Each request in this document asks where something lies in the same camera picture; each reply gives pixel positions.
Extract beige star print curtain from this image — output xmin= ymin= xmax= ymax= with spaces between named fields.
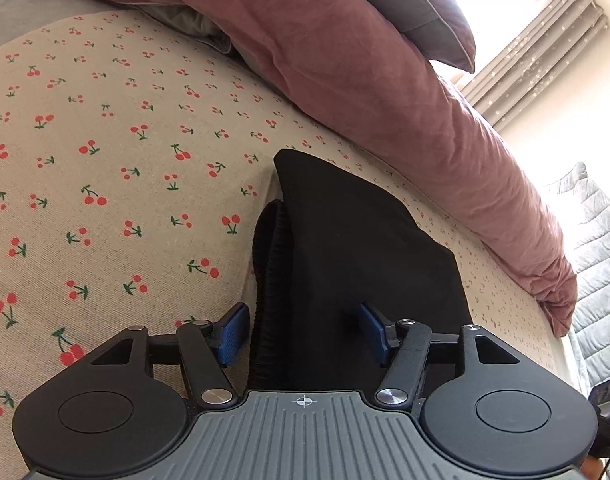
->
xmin=457 ymin=0 xmax=610 ymax=133

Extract pink duvet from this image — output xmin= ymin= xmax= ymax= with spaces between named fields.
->
xmin=12 ymin=0 xmax=578 ymax=338

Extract black pants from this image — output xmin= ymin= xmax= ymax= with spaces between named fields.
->
xmin=246 ymin=148 xmax=474 ymax=394

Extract pink and grey pillow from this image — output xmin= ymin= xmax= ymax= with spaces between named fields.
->
xmin=325 ymin=0 xmax=478 ymax=74

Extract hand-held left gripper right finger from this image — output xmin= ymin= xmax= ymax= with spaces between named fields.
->
xmin=360 ymin=302 xmax=523 ymax=407

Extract cherry print bed sheet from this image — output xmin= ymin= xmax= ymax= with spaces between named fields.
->
xmin=0 ymin=7 xmax=586 ymax=467

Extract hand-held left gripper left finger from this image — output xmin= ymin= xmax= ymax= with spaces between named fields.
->
xmin=88 ymin=302 xmax=251 ymax=408

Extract grey quilted blanket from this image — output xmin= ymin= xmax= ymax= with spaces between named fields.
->
xmin=541 ymin=161 xmax=610 ymax=401

